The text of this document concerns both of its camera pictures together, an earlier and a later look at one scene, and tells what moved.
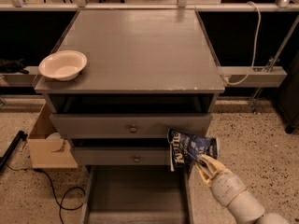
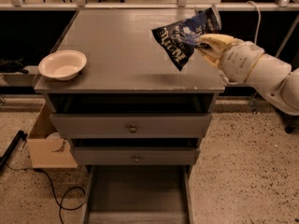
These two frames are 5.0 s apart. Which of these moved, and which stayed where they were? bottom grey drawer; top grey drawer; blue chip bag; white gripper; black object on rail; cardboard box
Moved: blue chip bag; white gripper
Stayed: cardboard box; bottom grey drawer; top grey drawer; black object on rail
